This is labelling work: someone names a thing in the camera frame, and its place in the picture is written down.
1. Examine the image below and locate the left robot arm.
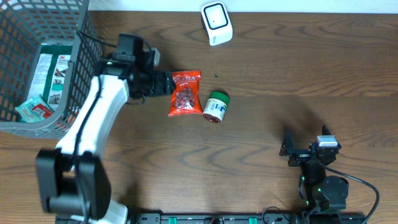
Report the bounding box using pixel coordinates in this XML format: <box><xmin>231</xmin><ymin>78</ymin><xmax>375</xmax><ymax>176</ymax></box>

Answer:
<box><xmin>35</xmin><ymin>49</ymin><xmax>175</xmax><ymax>223</ymax></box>

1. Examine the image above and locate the red snack bag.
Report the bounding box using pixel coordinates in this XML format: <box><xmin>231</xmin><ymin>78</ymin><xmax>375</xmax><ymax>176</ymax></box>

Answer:
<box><xmin>169</xmin><ymin>70</ymin><xmax>203</xmax><ymax>117</ymax></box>

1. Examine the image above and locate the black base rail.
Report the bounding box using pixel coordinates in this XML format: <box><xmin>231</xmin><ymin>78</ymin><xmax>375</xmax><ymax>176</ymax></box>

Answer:
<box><xmin>54</xmin><ymin>210</ymin><xmax>365</xmax><ymax>224</ymax></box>

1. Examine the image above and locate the teal tissue packet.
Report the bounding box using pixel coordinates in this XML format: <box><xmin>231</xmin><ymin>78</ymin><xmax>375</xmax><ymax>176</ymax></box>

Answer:
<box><xmin>16</xmin><ymin>94</ymin><xmax>53</xmax><ymax>123</ymax></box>

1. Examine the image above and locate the grey plastic mesh basket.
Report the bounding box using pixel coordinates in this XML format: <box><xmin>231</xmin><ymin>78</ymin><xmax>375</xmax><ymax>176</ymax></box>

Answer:
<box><xmin>1</xmin><ymin>0</ymin><xmax>103</xmax><ymax>139</ymax></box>

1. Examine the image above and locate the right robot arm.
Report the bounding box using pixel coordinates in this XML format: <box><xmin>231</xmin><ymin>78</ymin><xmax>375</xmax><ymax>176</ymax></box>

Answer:
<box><xmin>279</xmin><ymin>126</ymin><xmax>349</xmax><ymax>223</ymax></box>

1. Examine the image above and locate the white barcode scanner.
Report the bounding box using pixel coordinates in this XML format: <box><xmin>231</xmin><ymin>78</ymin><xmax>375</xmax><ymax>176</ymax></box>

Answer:
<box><xmin>201</xmin><ymin>1</ymin><xmax>233</xmax><ymax>46</ymax></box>

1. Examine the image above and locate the green 3M product package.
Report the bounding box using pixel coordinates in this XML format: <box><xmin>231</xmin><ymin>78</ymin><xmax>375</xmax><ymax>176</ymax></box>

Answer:
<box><xmin>27</xmin><ymin>44</ymin><xmax>72</xmax><ymax>111</ymax></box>

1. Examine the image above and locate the green-lid seasoning jar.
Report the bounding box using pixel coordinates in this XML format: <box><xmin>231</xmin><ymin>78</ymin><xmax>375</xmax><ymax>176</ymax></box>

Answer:
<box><xmin>203</xmin><ymin>91</ymin><xmax>229</xmax><ymax>123</ymax></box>

